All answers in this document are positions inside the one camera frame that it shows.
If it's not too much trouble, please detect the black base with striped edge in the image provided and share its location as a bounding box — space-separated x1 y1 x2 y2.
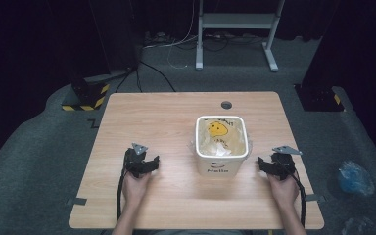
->
61 74 111 112

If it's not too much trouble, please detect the black floor cable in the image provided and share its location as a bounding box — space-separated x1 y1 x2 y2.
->
115 60 177 93

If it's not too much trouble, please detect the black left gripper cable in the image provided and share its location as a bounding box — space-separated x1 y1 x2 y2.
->
116 156 129 220

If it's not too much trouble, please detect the black square base plate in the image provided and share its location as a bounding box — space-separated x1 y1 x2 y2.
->
294 83 346 113

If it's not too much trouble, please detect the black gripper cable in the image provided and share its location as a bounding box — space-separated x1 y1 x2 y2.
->
289 169 307 228
116 156 129 220

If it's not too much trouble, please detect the white metal stand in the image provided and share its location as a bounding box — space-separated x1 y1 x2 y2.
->
194 0 286 72

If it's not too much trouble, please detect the black cable bundle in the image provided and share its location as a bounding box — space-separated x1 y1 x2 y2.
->
202 32 265 53

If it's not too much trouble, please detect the blue plastic bag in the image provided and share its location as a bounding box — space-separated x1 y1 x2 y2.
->
336 160 376 197

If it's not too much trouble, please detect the cream plastic waste bin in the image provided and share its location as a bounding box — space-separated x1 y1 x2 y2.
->
194 115 250 179

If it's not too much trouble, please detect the thin white floor cable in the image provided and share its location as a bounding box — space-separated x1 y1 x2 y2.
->
143 0 199 70

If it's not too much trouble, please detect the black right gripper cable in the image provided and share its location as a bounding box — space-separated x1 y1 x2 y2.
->
289 169 307 228

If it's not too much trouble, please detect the person's right hand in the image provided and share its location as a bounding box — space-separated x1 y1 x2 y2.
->
267 174 300 210

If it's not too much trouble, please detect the grey tape strip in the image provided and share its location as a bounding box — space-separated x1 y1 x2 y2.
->
305 193 327 203
67 197 88 207

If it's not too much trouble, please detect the person's left hand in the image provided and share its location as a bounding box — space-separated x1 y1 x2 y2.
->
120 171 152 210

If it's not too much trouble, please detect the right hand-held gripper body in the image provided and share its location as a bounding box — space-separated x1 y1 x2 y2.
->
269 145 303 181

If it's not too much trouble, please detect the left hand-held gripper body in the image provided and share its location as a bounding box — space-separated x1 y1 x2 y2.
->
122 142 151 179

